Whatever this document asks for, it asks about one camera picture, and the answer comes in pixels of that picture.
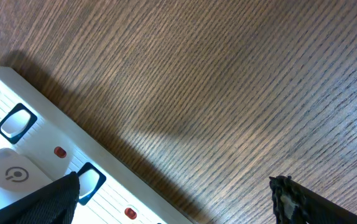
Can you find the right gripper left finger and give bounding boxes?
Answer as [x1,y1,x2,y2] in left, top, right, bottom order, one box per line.
[0,172,80,224]

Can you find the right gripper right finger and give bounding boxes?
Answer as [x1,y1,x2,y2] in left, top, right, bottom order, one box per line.
[269,175,357,224]

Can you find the white power strip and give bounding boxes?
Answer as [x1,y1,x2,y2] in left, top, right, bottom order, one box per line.
[0,67,188,223]

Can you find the white wall charger adapter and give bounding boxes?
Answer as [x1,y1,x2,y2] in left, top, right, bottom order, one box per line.
[0,148,52,209]

